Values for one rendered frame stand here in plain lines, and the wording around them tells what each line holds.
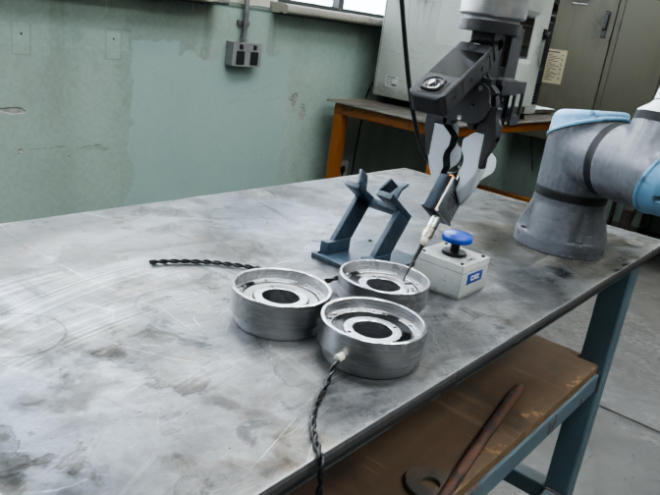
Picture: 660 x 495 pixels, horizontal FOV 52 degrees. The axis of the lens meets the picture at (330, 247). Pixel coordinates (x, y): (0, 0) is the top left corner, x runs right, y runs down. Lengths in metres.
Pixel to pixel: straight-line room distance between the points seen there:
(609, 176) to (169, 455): 0.76
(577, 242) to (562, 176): 0.11
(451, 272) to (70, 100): 1.69
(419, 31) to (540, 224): 2.04
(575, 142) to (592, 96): 3.44
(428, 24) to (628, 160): 2.11
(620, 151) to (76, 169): 1.77
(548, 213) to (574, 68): 3.49
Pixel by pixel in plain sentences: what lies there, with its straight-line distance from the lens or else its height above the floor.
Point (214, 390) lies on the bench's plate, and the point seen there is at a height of 0.80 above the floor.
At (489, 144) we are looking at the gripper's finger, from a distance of 0.80.
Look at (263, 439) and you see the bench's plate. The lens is 0.54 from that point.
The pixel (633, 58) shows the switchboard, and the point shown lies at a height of 1.13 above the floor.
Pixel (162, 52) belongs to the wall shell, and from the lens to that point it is 2.50.
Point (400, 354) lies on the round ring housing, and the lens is 0.62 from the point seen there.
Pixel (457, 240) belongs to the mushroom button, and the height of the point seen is 0.87.
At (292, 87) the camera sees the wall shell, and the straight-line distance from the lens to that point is 2.97.
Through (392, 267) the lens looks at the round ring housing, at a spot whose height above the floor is 0.83.
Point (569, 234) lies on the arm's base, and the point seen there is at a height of 0.84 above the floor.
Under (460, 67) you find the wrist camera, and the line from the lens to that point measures 0.77.
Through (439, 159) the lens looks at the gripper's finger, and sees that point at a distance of 0.83.
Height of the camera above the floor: 1.11
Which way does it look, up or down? 18 degrees down
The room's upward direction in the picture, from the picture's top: 8 degrees clockwise
